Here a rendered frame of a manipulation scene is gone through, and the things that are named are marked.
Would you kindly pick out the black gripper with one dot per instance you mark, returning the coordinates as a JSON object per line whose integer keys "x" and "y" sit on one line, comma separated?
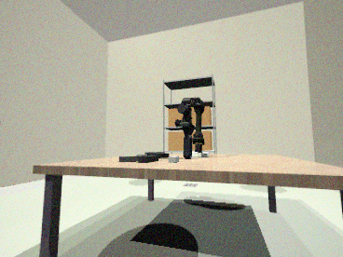
{"x": 187, "y": 125}

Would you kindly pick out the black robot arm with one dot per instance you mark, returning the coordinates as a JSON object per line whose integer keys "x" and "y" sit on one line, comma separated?
{"x": 183, "y": 108}

